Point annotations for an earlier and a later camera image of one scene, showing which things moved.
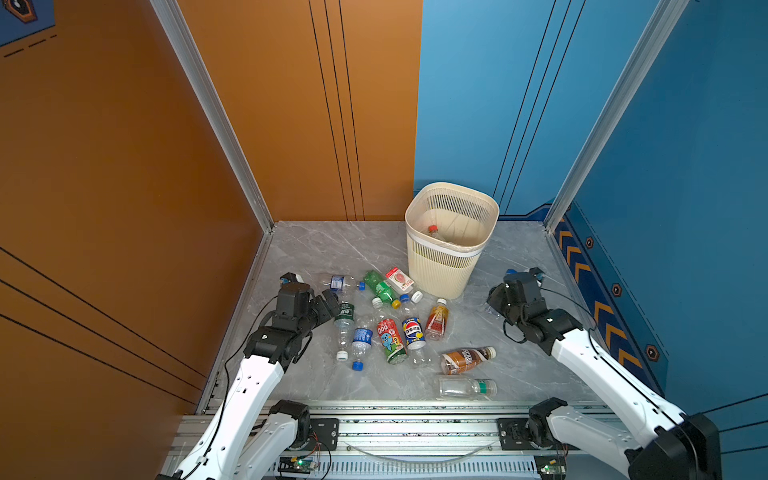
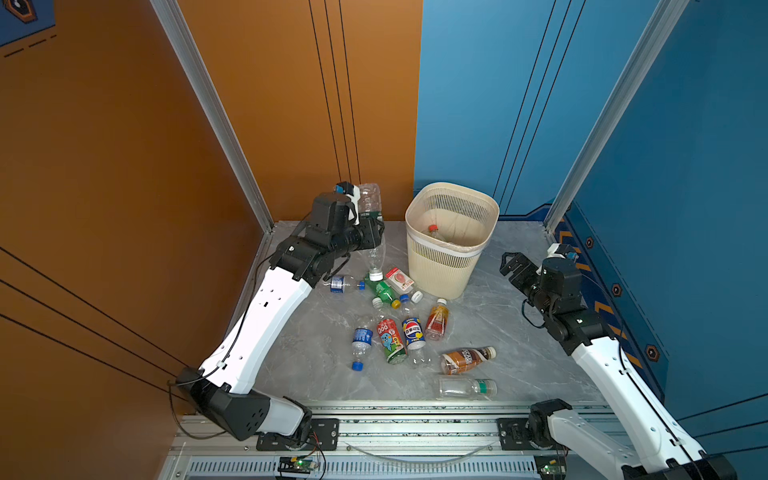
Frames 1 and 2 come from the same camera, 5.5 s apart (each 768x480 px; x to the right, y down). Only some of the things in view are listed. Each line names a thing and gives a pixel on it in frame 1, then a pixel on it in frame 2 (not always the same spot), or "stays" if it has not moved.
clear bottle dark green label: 344,327 → 370,206
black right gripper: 494,297 → 528,268
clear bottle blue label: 361,341 stays
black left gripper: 332,304 → 370,238
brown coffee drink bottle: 458,361 stays
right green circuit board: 551,467 stays
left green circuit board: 290,464 stays
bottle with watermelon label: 404,284 stays
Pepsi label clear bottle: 418,353 stays
